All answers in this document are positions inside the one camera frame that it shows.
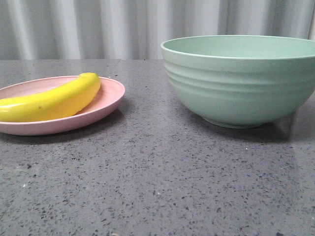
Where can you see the yellow banana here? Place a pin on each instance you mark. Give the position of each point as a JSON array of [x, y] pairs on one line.
[[60, 102]]

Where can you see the pink plate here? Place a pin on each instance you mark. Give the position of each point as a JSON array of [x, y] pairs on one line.
[[105, 102]]

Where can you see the green ribbed bowl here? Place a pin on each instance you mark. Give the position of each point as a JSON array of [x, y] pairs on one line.
[[240, 81]]

